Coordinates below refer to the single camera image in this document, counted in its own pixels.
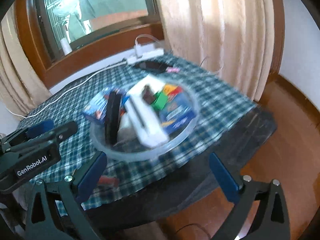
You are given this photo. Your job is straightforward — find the blue printed card pack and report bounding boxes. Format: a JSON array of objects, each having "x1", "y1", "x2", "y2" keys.
[{"x1": 81, "y1": 86, "x2": 129, "y2": 125}]

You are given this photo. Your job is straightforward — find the black rectangular case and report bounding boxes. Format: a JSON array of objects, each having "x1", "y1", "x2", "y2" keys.
[{"x1": 104, "y1": 90, "x2": 123, "y2": 145}]

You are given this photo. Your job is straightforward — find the large white sponge block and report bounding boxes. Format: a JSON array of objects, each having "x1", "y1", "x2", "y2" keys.
[{"x1": 126, "y1": 74, "x2": 165, "y2": 105}]

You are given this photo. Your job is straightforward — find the white sponge with black stripe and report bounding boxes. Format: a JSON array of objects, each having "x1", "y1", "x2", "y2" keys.
[{"x1": 124, "y1": 95, "x2": 169, "y2": 148}]

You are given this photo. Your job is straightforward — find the brown perfume bottle gold cap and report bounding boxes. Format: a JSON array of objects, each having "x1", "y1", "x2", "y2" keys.
[{"x1": 142, "y1": 85, "x2": 156, "y2": 105}]

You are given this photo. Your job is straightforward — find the green toy brick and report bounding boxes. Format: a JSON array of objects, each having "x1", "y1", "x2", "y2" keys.
[{"x1": 151, "y1": 91, "x2": 168, "y2": 111}]

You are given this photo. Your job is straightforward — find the yellow toy brick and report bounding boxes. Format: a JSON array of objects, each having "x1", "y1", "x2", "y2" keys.
[{"x1": 163, "y1": 84, "x2": 178, "y2": 96}]

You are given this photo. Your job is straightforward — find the red blue card box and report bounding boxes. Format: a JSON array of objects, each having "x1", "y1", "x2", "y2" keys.
[{"x1": 158, "y1": 86, "x2": 196, "y2": 135}]

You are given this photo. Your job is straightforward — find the beige curtain left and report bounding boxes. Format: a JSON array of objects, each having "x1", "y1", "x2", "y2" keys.
[{"x1": 1, "y1": 5, "x2": 52, "y2": 120}]

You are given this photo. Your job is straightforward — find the beige curtain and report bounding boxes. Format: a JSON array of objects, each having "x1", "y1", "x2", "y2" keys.
[
  {"x1": 156, "y1": 0, "x2": 274, "y2": 101},
  {"x1": 1, "y1": 5, "x2": 52, "y2": 120}
]

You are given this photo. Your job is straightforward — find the clear plastic bowl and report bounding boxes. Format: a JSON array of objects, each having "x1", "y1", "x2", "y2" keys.
[{"x1": 89, "y1": 78, "x2": 200, "y2": 163}]

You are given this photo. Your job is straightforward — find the white cup on sill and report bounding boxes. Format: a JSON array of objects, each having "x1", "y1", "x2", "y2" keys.
[{"x1": 60, "y1": 37, "x2": 72, "y2": 55}]

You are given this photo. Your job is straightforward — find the white charger plug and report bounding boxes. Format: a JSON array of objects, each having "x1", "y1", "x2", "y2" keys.
[{"x1": 134, "y1": 43, "x2": 143, "y2": 58}]

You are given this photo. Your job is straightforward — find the black smartphone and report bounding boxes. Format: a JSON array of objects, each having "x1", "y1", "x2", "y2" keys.
[{"x1": 134, "y1": 61, "x2": 171, "y2": 74}]

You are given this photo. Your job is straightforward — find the white power strip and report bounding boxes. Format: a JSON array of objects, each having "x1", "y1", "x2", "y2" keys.
[{"x1": 126, "y1": 48, "x2": 164, "y2": 65}]

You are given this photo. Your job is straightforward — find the blue plaid tablecloth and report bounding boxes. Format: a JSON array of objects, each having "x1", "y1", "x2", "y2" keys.
[{"x1": 19, "y1": 54, "x2": 255, "y2": 210}]

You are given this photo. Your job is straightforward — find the beige curtain right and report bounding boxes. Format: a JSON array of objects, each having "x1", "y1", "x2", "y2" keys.
[{"x1": 156, "y1": 0, "x2": 274, "y2": 101}]

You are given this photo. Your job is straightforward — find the white power cord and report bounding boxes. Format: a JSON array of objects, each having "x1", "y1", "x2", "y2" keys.
[{"x1": 4, "y1": 61, "x2": 130, "y2": 119}]

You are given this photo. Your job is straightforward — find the wooden window frame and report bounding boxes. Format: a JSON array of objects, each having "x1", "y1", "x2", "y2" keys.
[{"x1": 14, "y1": 0, "x2": 164, "y2": 88}]

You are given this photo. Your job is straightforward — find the white charging cable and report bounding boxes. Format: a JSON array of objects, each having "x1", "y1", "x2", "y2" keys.
[{"x1": 134, "y1": 34, "x2": 223, "y2": 78}]

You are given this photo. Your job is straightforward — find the pink cable protector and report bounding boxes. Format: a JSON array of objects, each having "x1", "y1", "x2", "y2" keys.
[{"x1": 165, "y1": 67, "x2": 180, "y2": 73}]

